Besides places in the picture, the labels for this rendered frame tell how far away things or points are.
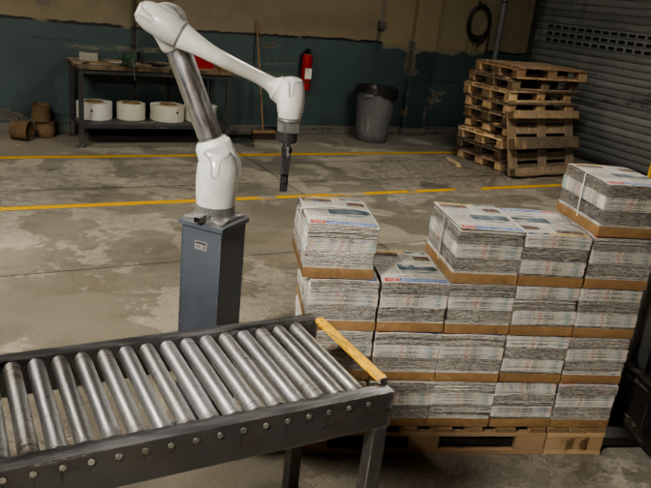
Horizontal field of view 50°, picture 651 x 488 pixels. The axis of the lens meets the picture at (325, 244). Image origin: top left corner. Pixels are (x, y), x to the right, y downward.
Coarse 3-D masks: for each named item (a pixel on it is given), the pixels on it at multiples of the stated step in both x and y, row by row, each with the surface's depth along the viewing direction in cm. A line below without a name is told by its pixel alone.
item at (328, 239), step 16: (304, 224) 278; (320, 224) 269; (336, 224) 270; (352, 224) 272; (368, 224) 275; (304, 240) 275; (320, 240) 271; (336, 240) 272; (352, 240) 273; (368, 240) 275; (304, 256) 273; (320, 256) 274; (336, 256) 275; (352, 256) 276; (368, 256) 277
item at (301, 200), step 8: (304, 200) 295; (312, 200) 296; (320, 200) 297; (328, 200) 298; (336, 200) 300; (344, 200) 302; (352, 200) 303; (360, 200) 306; (296, 208) 303; (360, 208) 293; (296, 216) 300; (296, 224) 300; (296, 232) 296; (296, 240) 294
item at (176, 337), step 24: (144, 336) 225; (168, 336) 226; (192, 336) 228; (216, 336) 232; (0, 360) 202; (24, 360) 204; (48, 360) 208; (72, 360) 211; (96, 360) 215; (0, 384) 204
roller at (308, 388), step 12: (264, 336) 234; (264, 348) 231; (276, 348) 227; (276, 360) 223; (288, 360) 220; (288, 372) 216; (300, 372) 214; (300, 384) 209; (312, 384) 207; (312, 396) 203
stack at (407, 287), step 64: (384, 256) 310; (384, 320) 289; (448, 320) 293; (512, 320) 297; (448, 384) 304; (512, 384) 309; (320, 448) 305; (384, 448) 311; (448, 448) 316; (512, 448) 321
